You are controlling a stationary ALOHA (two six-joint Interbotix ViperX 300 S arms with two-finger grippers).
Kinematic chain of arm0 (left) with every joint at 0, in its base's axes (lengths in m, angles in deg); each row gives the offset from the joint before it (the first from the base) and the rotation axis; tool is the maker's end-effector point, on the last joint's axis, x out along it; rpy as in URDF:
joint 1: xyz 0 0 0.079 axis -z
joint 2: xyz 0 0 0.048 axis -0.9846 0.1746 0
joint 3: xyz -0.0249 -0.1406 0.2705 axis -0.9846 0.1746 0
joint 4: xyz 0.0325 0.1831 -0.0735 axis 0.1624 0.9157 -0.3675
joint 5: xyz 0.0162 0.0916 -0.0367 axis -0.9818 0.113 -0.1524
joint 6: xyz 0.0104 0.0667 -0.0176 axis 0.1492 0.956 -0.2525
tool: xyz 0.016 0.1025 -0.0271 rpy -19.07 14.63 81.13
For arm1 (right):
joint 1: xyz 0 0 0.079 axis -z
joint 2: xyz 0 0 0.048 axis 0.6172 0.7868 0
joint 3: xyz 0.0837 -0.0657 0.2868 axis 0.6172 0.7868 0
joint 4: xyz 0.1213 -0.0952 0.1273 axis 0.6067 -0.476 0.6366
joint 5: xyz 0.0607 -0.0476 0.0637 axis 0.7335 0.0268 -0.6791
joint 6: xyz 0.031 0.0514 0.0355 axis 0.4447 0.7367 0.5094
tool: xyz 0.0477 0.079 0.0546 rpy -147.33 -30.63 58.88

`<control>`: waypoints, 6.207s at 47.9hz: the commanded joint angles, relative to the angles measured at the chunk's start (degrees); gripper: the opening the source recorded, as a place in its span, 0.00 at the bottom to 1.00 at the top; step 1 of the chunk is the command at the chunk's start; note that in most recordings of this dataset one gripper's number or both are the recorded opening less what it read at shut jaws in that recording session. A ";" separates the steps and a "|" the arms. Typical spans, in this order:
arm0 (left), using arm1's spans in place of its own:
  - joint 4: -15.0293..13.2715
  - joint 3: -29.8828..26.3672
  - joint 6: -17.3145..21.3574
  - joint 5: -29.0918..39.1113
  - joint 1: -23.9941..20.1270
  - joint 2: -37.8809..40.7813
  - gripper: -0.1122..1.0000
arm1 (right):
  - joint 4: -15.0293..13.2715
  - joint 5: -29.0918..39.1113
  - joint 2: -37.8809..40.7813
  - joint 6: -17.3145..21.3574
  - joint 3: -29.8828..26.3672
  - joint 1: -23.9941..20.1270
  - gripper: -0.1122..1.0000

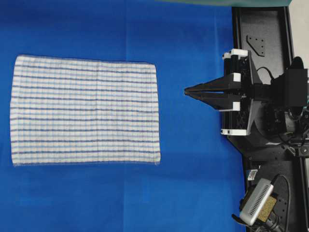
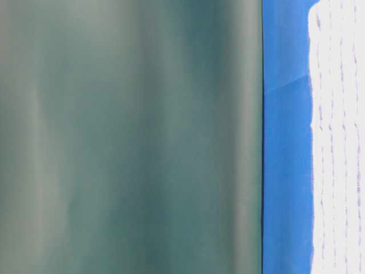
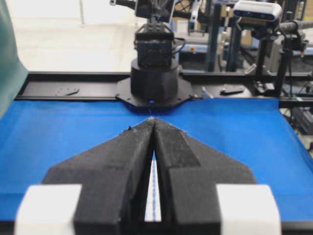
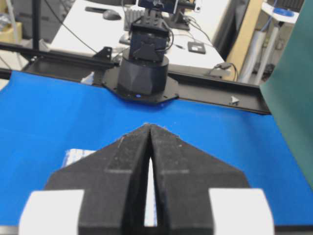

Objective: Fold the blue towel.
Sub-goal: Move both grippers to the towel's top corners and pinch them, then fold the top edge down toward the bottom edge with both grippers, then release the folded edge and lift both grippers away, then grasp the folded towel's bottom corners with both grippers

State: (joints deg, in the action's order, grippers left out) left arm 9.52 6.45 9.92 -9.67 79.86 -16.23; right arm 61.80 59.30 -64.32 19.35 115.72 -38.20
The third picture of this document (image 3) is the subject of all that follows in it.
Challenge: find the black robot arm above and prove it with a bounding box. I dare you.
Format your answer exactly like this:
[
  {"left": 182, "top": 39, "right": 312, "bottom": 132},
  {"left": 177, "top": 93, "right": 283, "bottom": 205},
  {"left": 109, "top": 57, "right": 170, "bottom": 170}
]
[{"left": 43, "top": 0, "right": 256, "bottom": 235}]

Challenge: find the black tripod stand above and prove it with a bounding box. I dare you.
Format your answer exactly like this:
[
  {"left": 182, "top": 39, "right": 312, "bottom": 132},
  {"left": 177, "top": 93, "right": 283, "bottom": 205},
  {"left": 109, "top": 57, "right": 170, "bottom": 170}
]
[{"left": 274, "top": 20, "right": 313, "bottom": 97}]

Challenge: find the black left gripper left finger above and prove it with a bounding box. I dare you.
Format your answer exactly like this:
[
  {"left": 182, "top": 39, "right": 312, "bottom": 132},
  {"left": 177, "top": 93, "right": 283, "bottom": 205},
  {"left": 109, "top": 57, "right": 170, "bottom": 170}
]
[{"left": 43, "top": 119, "right": 155, "bottom": 235}]

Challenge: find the blue table mat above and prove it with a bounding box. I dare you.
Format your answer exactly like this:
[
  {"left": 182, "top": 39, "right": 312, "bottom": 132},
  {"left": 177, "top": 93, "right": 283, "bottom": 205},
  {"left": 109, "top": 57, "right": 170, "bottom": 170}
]
[{"left": 0, "top": 98, "right": 313, "bottom": 221}]

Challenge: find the white depth camera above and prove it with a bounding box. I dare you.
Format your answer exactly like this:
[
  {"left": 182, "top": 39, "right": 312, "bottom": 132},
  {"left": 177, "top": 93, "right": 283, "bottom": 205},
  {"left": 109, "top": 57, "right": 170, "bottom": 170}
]
[{"left": 233, "top": 0, "right": 282, "bottom": 22}]

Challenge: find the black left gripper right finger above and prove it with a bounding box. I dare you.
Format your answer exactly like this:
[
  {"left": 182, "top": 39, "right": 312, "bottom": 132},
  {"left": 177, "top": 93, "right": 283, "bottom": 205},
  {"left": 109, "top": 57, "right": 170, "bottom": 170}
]
[{"left": 154, "top": 118, "right": 256, "bottom": 235}]

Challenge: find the white blue-striped towel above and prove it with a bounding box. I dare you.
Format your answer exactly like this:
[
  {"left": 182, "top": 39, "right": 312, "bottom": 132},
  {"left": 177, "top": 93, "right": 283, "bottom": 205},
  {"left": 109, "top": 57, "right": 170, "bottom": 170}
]
[{"left": 144, "top": 154, "right": 161, "bottom": 222}]

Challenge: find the black table rail frame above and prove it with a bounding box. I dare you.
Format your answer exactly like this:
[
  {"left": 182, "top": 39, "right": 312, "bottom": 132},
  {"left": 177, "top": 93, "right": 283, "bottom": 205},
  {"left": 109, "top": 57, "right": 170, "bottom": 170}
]
[{"left": 14, "top": 71, "right": 313, "bottom": 108}]

